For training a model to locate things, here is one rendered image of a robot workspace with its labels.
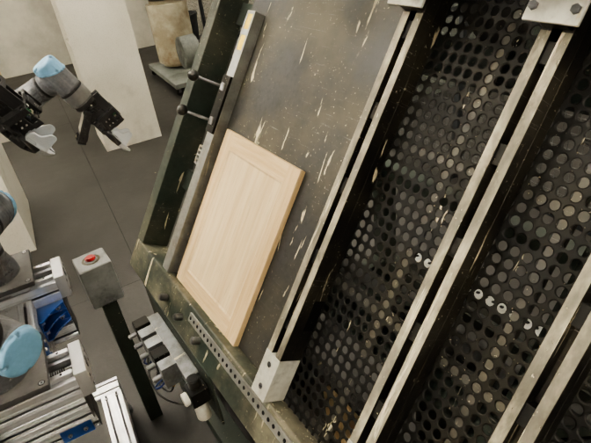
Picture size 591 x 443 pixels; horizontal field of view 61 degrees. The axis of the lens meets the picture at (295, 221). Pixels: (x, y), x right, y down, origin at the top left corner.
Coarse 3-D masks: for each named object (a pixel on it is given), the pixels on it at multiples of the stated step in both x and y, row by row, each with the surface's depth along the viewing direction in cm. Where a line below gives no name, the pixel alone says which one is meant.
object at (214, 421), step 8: (152, 304) 216; (184, 384) 234; (224, 408) 217; (216, 416) 214; (224, 416) 214; (208, 424) 216; (216, 424) 211; (224, 424) 210; (232, 424) 210; (216, 432) 207; (224, 432) 207; (232, 432) 207; (240, 432) 206; (224, 440) 204; (232, 440) 204; (240, 440) 203; (248, 440) 203
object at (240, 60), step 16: (256, 16) 163; (256, 32) 165; (240, 64) 166; (240, 80) 169; (224, 112) 170; (224, 128) 172; (208, 144) 173; (208, 160) 174; (208, 176) 176; (192, 192) 177; (192, 208) 178; (176, 224) 183; (192, 224) 181; (176, 240) 181; (176, 256) 182
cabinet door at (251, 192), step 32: (224, 160) 168; (256, 160) 154; (224, 192) 166; (256, 192) 152; (288, 192) 140; (224, 224) 163; (256, 224) 150; (192, 256) 175; (224, 256) 160; (256, 256) 147; (192, 288) 172; (224, 288) 158; (256, 288) 146; (224, 320) 155
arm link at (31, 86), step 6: (24, 84) 147; (30, 84) 146; (36, 84) 145; (18, 90) 142; (30, 90) 144; (36, 90) 146; (36, 96) 145; (42, 96) 147; (48, 96) 148; (42, 102) 148
